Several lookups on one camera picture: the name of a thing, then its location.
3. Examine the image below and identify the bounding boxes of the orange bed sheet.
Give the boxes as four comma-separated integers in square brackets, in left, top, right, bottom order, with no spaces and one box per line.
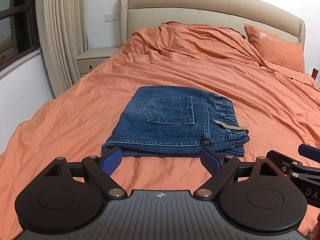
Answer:
[0,20,320,240]

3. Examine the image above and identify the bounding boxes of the crumpled orange duvet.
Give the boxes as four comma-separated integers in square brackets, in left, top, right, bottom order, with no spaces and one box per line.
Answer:
[124,21,262,67]

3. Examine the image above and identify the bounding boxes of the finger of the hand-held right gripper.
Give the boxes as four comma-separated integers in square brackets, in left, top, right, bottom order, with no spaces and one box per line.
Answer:
[298,143,320,163]
[266,150,320,180]

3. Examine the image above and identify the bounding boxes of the blue denim pants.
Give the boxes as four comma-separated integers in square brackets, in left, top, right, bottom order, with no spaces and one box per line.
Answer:
[101,86,250,158]

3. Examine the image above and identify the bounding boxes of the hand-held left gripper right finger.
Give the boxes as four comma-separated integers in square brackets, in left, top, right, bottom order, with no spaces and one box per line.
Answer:
[193,147,280,201]

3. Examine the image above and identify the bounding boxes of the beige pleated curtain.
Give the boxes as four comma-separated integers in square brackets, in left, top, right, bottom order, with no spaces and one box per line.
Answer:
[36,0,88,99]

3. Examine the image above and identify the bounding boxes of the beige padded bed headboard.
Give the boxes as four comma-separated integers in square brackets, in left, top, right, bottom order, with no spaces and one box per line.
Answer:
[119,0,307,73]

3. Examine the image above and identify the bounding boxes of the dark framed window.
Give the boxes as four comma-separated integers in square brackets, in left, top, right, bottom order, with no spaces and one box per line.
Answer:
[0,0,42,67]

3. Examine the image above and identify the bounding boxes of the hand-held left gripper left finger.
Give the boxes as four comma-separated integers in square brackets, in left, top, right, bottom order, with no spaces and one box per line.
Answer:
[43,147,127,200]

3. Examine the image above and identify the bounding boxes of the orange pillow with white print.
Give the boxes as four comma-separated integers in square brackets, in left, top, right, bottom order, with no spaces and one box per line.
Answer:
[244,23,306,73]

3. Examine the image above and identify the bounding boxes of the beige nightstand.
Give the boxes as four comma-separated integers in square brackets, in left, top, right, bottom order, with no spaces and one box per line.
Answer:
[76,45,125,77]

